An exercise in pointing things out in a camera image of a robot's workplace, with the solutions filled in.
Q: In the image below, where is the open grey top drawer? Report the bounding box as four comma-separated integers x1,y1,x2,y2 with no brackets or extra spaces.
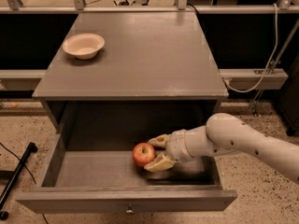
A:
15,101,238,216

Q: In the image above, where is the grey cabinet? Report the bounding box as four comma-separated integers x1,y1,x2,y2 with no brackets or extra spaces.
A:
32,11,230,133

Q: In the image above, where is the black stand leg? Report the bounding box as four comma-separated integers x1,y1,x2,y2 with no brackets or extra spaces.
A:
0,142,37,221

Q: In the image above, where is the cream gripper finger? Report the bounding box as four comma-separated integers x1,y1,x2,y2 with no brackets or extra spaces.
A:
148,134,170,149
144,152,176,173

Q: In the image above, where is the grey metal rail frame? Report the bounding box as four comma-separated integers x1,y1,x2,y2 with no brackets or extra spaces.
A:
0,0,299,91

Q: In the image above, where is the metal drawer knob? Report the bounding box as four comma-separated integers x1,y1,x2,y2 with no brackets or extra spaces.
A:
125,205,135,216

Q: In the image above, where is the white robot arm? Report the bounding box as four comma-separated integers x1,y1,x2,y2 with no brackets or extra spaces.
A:
145,113,299,184

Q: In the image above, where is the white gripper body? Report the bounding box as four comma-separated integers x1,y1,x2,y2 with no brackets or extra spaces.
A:
165,130,192,163

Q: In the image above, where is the white cable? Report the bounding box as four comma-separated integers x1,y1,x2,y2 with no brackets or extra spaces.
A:
223,3,279,94

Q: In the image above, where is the white paper bowl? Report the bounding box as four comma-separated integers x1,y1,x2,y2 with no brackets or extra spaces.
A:
63,34,105,60

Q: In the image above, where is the black floor cable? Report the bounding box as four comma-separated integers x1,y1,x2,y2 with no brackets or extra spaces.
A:
0,142,50,224

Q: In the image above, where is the red apple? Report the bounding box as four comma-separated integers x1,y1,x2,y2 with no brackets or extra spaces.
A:
132,143,156,167

